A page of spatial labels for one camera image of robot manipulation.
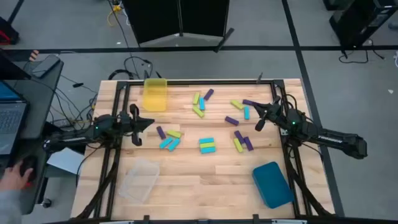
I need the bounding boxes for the black aluminium table frame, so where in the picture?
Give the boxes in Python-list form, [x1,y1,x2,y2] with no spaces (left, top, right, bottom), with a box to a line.
[76,79,333,224]

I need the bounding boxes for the silver partition post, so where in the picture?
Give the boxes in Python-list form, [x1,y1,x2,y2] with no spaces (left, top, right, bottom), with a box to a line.
[177,0,184,37]

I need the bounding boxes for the clear plastic bin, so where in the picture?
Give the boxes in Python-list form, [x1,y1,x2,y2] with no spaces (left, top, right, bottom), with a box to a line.
[118,158,161,203]

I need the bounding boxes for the grey laptop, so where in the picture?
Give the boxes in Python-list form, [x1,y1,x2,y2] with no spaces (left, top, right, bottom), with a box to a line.
[0,79,29,156]

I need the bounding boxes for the black floor cable bundle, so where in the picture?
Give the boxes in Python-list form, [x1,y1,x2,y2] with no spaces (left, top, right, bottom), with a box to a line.
[108,55,163,81]

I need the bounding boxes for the black equipment cabinet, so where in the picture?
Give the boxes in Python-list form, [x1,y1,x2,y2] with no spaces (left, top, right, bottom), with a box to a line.
[328,0,398,50]

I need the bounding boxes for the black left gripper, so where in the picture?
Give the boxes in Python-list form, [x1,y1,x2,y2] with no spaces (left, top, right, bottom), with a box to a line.
[124,103,155,147]

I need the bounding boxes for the black desk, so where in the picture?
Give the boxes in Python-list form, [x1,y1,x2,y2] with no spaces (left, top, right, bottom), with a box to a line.
[0,49,65,215]

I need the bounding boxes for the yellow translucent plastic bin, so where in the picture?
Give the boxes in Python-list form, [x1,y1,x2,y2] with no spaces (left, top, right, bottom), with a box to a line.
[142,78,168,113]

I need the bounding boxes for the blue plastic bin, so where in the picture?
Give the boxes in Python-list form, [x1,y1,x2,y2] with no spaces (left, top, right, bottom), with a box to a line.
[251,161,295,210]

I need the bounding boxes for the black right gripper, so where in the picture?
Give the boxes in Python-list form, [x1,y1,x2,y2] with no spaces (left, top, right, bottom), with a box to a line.
[252,95,292,132]

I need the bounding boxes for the black partition panel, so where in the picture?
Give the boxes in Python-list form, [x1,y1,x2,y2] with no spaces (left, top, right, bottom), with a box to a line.
[180,0,231,38]
[123,0,182,44]

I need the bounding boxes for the person's forearm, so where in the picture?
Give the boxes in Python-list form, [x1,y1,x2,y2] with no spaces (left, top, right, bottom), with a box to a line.
[0,189,24,224]

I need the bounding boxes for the white paper sheet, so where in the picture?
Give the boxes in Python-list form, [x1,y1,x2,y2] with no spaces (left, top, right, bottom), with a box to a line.
[46,147,85,175]

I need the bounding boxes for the yellow floor cable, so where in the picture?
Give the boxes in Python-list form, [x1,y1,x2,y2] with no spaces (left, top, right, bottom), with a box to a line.
[107,3,124,27]

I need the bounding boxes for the red and black bag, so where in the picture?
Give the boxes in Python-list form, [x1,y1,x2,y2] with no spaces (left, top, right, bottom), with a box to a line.
[0,17,20,46]

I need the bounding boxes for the black partition foot bar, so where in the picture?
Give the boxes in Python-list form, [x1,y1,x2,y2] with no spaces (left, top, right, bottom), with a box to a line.
[213,27,235,53]

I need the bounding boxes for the black computer mouse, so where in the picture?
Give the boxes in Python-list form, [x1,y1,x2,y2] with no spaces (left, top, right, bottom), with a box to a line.
[19,154,39,184]

